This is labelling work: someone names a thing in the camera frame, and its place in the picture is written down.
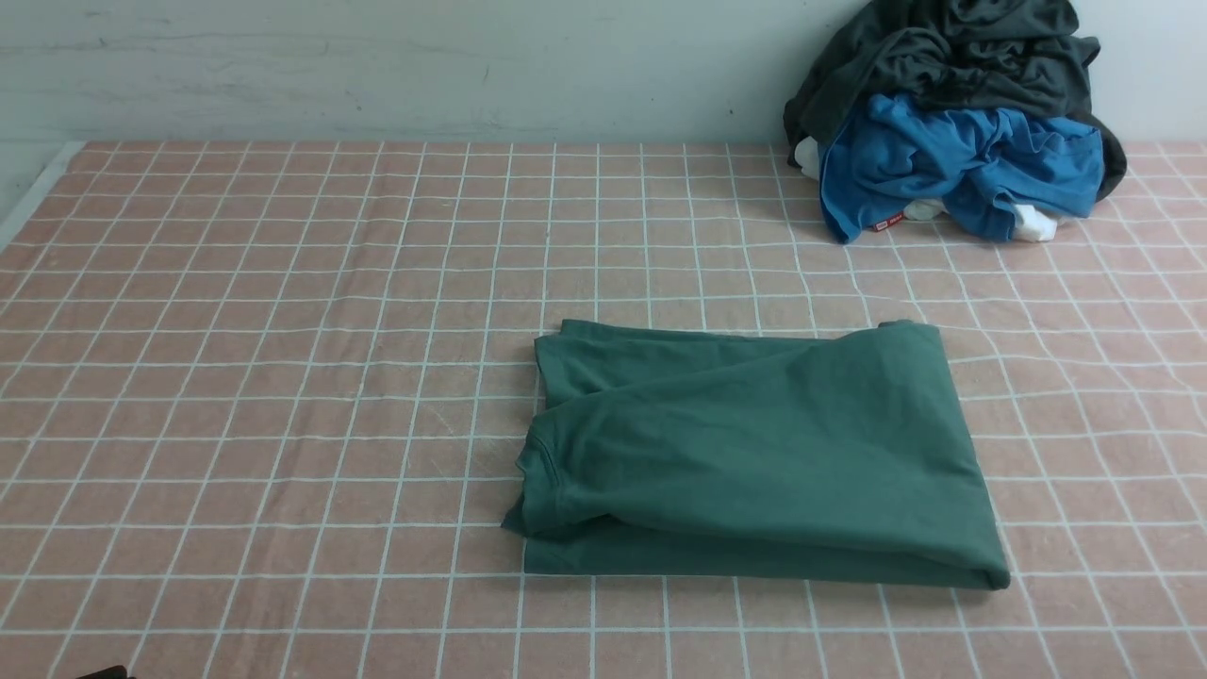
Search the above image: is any green long-sleeved shirt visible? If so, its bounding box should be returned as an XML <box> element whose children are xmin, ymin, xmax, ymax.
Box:
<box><xmin>502</xmin><ymin>321</ymin><xmax>1011</xmax><ymax>590</ymax></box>

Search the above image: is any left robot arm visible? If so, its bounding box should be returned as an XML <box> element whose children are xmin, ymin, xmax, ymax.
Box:
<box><xmin>77</xmin><ymin>665</ymin><xmax>130</xmax><ymax>679</ymax></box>

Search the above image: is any pink checkered tablecloth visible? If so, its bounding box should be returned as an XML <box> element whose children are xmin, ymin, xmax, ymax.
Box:
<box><xmin>1</xmin><ymin>142</ymin><xmax>1206</xmax><ymax>678</ymax></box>

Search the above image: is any blue crumpled garment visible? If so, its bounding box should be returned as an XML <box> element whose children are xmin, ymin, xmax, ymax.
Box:
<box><xmin>818</xmin><ymin>93</ymin><xmax>1104</xmax><ymax>242</ymax></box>

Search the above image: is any dark grey crumpled garment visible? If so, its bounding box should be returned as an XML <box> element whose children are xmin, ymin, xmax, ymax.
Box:
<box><xmin>782</xmin><ymin>1</ymin><xmax>1129</xmax><ymax>199</ymax></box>

